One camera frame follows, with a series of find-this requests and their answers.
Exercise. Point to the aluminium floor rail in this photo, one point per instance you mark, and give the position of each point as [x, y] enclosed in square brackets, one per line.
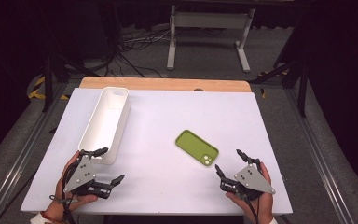
[320, 155]
[21, 155]

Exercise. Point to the white metal stand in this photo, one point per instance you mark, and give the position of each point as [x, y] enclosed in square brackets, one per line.
[209, 20]

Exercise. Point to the white storage box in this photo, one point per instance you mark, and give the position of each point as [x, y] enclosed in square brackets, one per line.
[105, 124]

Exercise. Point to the white table mat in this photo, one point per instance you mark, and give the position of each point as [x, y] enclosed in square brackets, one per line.
[167, 189]

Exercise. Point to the black stand legs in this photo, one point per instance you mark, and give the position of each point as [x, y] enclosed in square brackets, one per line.
[301, 84]
[48, 81]

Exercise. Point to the yellow black floor tape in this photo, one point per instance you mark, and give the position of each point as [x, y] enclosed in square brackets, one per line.
[37, 90]

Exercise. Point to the green phone case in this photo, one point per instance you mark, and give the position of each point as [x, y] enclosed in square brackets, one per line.
[194, 145]

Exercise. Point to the person's left hand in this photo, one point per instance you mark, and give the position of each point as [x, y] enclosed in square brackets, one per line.
[59, 199]

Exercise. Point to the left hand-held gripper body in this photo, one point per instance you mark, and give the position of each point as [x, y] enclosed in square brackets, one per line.
[82, 174]

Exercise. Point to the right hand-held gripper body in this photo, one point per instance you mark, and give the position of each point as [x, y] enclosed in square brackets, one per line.
[251, 181]

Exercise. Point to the person's right hand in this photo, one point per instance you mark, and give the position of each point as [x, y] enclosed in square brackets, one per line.
[262, 205]

